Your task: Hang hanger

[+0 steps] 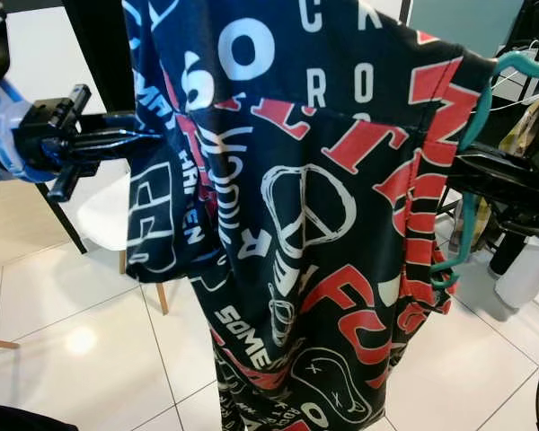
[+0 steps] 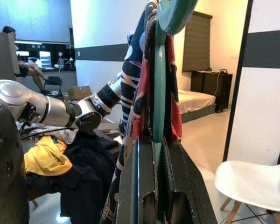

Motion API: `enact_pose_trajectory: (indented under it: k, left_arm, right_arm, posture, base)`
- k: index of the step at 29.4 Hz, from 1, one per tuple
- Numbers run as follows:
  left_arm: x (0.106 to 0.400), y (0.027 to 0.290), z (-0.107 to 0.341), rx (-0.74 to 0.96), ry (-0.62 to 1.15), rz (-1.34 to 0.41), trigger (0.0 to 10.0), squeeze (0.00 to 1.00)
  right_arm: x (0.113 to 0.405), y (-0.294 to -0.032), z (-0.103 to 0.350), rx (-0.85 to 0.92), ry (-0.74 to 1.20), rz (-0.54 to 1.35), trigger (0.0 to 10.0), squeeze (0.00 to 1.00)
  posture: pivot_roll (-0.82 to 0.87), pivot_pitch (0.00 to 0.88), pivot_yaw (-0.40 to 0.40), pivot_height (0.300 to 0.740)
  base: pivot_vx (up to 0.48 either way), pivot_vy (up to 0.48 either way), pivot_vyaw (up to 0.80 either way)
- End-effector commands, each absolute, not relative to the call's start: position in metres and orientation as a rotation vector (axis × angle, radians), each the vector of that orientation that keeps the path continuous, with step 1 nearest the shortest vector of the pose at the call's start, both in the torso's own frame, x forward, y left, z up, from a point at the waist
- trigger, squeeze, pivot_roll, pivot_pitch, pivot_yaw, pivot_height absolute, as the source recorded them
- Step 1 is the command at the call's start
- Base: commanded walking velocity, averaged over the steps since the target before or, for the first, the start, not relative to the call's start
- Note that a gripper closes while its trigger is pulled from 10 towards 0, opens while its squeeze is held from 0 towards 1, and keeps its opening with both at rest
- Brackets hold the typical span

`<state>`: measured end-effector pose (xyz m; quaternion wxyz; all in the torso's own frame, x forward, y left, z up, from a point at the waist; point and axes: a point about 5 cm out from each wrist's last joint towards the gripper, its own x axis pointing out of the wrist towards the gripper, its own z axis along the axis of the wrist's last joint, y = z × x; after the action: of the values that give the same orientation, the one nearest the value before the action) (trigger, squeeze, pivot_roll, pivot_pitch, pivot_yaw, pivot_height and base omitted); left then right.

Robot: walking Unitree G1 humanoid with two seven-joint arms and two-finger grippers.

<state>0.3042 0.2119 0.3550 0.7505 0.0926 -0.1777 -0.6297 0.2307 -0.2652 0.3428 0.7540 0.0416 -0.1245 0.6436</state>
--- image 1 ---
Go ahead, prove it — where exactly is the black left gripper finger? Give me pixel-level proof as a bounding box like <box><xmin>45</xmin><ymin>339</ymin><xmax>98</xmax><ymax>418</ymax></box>
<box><xmin>90</xmin><ymin>139</ymin><xmax>163</xmax><ymax>164</ymax></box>
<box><xmin>94</xmin><ymin>121</ymin><xmax>164</xmax><ymax>145</ymax></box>

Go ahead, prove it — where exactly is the teal green plastic hanger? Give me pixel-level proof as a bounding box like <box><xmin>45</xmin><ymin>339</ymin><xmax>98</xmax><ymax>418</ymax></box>
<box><xmin>429</xmin><ymin>49</ymin><xmax>539</xmax><ymax>290</ymax></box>

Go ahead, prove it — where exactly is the red black printed garment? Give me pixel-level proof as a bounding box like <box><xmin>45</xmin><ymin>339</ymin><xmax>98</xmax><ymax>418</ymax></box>
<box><xmin>121</xmin><ymin>0</ymin><xmax>499</xmax><ymax>431</ymax></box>

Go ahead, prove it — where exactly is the olive plaid garment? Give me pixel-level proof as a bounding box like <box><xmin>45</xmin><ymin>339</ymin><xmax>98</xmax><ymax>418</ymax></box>
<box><xmin>499</xmin><ymin>81</ymin><xmax>539</xmax><ymax>158</ymax></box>

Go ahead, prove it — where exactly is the white satin garment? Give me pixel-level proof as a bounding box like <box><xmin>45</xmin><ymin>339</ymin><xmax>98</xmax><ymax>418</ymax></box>
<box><xmin>488</xmin><ymin>232</ymin><xmax>539</xmax><ymax>321</ymax></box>

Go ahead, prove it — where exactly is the black door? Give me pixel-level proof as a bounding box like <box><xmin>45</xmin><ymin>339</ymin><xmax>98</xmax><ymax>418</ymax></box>
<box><xmin>61</xmin><ymin>0</ymin><xmax>137</xmax><ymax>116</ymax></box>

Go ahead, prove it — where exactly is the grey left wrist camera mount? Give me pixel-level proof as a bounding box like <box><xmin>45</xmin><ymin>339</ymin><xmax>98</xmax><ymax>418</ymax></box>
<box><xmin>0</xmin><ymin>0</ymin><xmax>41</xmax><ymax>185</ymax></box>

